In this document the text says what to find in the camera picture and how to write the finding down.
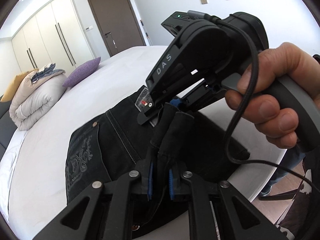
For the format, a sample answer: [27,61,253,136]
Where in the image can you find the person's right hand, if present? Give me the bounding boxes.
[226,43,319,151]

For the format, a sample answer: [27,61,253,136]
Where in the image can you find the rolled beige duvet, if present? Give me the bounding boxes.
[9,63,67,131]

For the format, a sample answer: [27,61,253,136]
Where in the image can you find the cream wardrobe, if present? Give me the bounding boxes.
[11,0,93,75]

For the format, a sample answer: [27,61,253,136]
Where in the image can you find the purple cushion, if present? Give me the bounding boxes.
[62,57,101,88]

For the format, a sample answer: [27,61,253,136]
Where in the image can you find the white bed mattress sheet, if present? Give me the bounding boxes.
[1,46,286,239]

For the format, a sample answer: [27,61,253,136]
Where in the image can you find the yellow cushion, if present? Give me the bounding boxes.
[1,68,38,102]

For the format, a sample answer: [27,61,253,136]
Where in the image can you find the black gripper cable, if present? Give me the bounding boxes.
[207,15,320,193]

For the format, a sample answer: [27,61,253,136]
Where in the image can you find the brown door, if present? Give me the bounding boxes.
[88,0,146,56]

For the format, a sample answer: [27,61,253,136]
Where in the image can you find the grey upholstered headboard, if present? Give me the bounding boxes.
[0,101,17,156]

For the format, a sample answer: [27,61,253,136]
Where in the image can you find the black jeans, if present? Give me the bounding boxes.
[65,86,249,202]

